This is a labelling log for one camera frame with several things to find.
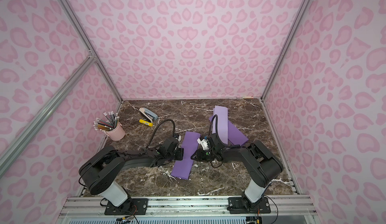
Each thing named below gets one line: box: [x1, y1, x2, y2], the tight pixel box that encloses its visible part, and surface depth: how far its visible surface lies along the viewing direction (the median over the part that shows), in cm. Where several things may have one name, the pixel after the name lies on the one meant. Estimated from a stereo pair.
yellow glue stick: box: [138, 119, 154, 128], surface depth 106 cm
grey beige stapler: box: [138, 106, 159, 124], surface depth 109 cm
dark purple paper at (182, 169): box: [170, 131, 202, 180], surface depth 87 cm
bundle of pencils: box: [93, 110, 120, 132], surface depth 92 cm
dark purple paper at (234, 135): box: [209, 115, 249, 146], surface depth 100 cm
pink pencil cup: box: [104, 121, 126, 142], surface depth 95 cm
